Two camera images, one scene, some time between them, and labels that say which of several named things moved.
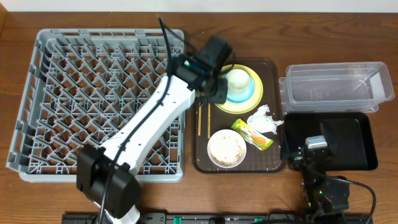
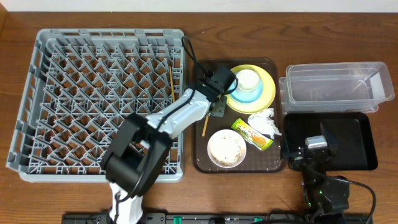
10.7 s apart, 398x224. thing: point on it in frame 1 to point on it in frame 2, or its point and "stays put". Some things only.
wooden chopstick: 209,119 to 205,126
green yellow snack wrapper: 252,135 stays put
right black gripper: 302,156 stays put
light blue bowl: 241,96 to 249,98
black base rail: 230,218 stays put
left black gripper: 218,93 to 217,106
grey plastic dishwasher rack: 81,84 stays put
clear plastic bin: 334,87 stays put
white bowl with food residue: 226,148 stays put
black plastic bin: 351,132 stays put
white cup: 237,79 to 248,83
